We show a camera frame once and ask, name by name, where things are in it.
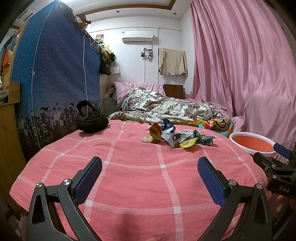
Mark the orange white trash bin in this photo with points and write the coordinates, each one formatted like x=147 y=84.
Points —
x=252 y=143

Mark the green snack wrapper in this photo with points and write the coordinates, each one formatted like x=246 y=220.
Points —
x=203 y=140

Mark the pink curtain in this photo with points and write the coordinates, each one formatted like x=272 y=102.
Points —
x=243 y=62

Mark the person's right hand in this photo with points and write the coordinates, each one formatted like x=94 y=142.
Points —
x=278 y=204

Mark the wooden desk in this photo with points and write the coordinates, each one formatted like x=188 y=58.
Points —
x=12 y=159

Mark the hanging bags and clothes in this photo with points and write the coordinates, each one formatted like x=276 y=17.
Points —
x=106 y=56

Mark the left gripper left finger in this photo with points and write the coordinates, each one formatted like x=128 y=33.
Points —
x=44 y=222

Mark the wooden headboard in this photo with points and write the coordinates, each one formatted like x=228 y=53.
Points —
x=175 y=91

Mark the orange snack wrapper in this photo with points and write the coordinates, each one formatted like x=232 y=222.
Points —
x=155 y=134

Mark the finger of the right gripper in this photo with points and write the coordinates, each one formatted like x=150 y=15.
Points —
x=267 y=165
x=286 y=153

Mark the blue white snack wrapper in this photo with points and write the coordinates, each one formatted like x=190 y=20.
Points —
x=168 y=130

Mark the pink plaid blanket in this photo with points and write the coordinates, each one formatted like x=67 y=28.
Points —
x=145 y=190

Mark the floral white brown duvet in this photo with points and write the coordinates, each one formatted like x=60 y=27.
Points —
x=146 y=106

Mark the grey bedside cabinet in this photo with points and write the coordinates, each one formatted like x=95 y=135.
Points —
x=110 y=105

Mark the white air conditioner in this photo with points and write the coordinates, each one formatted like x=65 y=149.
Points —
x=137 y=36

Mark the wall socket with charger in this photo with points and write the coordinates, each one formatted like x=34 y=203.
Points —
x=147 y=54

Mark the black cap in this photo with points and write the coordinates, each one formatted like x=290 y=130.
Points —
x=91 y=121

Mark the colourful cartoon bedsheet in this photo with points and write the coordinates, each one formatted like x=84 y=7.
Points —
x=218 y=125

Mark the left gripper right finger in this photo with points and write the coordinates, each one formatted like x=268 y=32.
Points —
x=254 y=222

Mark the yellow snack wrapper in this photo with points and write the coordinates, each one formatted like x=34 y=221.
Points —
x=188 y=143

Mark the beige hanging towel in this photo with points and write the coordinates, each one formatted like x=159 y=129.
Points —
x=172 y=62

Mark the blue fabric wardrobe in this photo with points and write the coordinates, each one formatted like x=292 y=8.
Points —
x=56 y=66

